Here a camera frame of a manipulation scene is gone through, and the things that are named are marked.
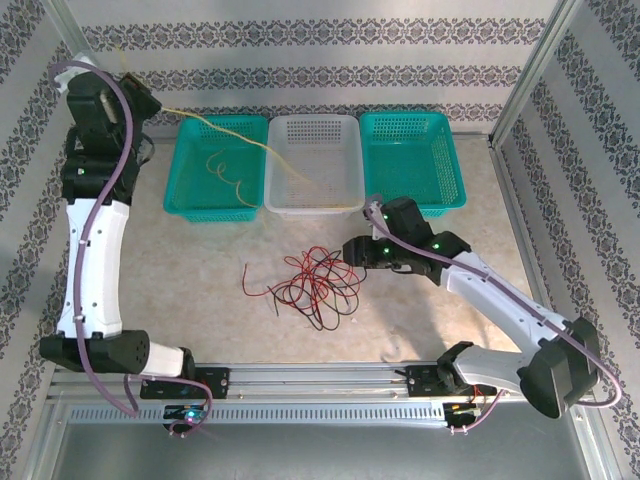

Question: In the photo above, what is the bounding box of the thin black cable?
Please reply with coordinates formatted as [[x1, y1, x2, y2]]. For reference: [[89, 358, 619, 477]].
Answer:
[[287, 249, 367, 332], [267, 259, 351, 317]]

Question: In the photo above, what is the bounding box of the thin yellow cable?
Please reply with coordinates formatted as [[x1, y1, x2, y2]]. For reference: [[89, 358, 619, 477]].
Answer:
[[204, 148, 265, 226], [115, 44, 365, 210]]

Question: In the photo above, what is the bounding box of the teal perforated plastic basket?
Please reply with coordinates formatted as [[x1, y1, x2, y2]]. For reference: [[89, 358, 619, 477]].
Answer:
[[163, 115, 270, 225], [358, 110, 469, 220]]

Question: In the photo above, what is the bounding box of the white perforated plastic basket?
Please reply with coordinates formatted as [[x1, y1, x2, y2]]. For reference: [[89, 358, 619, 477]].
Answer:
[[263, 114, 365, 216]]

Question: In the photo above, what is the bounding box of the small controller circuit board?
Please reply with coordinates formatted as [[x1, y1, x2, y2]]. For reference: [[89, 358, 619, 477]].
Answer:
[[443, 399, 485, 419], [163, 403, 209, 426]]

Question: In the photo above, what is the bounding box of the grey metal sheet panel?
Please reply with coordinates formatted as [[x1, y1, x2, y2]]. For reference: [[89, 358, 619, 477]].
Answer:
[[49, 422, 601, 480]]

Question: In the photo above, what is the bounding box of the aluminium side frame rail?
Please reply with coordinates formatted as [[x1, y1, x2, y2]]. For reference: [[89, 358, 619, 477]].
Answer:
[[29, 134, 156, 480], [487, 133, 609, 480]]

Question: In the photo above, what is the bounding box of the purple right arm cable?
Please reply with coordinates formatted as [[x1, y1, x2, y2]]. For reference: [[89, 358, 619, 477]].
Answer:
[[363, 199, 624, 407]]

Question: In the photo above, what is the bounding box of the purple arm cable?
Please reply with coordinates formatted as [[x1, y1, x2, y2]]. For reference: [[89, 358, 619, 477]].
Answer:
[[363, 199, 624, 407], [49, 60, 141, 419]]

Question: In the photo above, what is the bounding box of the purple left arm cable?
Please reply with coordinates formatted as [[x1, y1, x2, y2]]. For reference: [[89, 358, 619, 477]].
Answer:
[[49, 60, 141, 419]]

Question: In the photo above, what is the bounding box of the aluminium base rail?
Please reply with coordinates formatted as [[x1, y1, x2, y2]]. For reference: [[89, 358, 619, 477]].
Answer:
[[47, 362, 594, 404]]

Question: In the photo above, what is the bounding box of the short purple cable loop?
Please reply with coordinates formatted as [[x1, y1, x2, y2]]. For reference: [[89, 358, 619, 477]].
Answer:
[[448, 385, 509, 435], [147, 381, 215, 440]]

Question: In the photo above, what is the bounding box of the grey slotted cable duct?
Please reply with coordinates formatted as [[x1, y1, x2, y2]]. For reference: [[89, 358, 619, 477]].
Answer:
[[67, 401, 449, 427]]

